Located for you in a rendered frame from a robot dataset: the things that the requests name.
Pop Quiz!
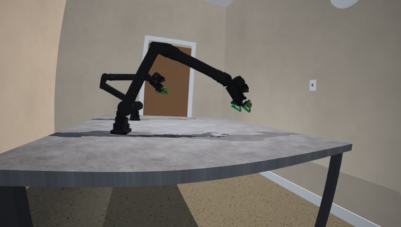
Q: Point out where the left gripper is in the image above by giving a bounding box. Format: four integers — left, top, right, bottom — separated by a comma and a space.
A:
153, 83, 168, 95

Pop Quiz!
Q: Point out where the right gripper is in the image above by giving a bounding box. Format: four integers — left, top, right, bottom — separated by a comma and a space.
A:
230, 91, 251, 113

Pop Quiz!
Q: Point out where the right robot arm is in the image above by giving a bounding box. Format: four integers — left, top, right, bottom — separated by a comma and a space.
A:
110, 42, 249, 135

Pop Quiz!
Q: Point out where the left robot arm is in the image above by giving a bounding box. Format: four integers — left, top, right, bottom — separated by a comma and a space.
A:
100, 72, 166, 121

